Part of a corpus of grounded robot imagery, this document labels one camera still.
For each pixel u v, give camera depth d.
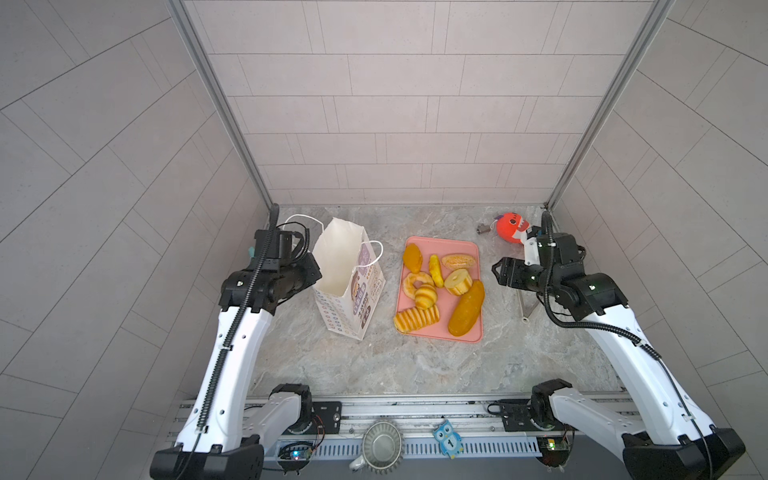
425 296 0.85
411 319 0.83
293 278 0.60
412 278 0.94
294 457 0.65
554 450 0.68
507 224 1.01
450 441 0.67
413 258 0.96
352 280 0.66
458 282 0.89
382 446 0.67
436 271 0.94
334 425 0.70
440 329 0.85
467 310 0.85
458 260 0.94
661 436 0.38
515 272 0.63
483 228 1.08
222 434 0.35
